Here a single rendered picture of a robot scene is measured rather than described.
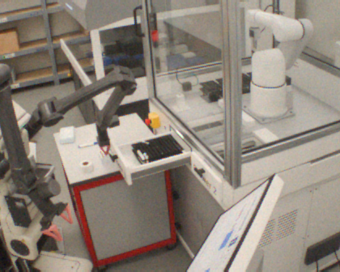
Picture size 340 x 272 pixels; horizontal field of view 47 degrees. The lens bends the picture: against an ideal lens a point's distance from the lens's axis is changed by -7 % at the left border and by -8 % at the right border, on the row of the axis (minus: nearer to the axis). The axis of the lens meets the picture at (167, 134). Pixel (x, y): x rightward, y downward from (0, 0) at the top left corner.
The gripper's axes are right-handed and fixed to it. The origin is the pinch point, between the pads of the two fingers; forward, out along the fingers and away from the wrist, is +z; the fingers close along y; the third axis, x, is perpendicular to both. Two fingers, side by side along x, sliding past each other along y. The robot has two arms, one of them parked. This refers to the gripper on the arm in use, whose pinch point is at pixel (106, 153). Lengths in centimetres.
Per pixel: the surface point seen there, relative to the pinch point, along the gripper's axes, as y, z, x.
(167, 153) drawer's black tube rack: -29.6, -8.7, -25.1
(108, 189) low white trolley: -10.1, 16.2, 4.6
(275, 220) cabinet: -75, 16, -61
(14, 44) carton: 360, 17, 44
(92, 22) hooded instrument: 59, -59, -15
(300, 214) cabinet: -75, 19, -77
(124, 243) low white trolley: -11, 59, 2
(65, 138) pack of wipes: 32.0, 1.8, 18.8
